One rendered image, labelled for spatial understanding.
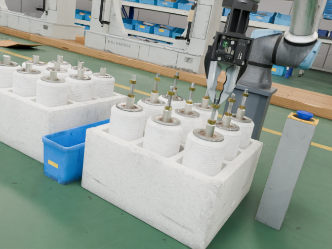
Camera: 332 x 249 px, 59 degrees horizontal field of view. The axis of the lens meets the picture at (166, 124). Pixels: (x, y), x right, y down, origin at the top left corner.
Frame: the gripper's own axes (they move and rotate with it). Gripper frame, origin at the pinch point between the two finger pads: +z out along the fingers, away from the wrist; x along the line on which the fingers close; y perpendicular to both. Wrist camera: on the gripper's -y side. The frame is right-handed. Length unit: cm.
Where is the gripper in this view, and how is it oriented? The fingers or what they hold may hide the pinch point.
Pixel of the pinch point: (217, 96)
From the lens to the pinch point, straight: 68.8
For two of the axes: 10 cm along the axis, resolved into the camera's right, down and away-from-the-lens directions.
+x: 9.8, 1.9, -0.5
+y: -1.0, 3.0, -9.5
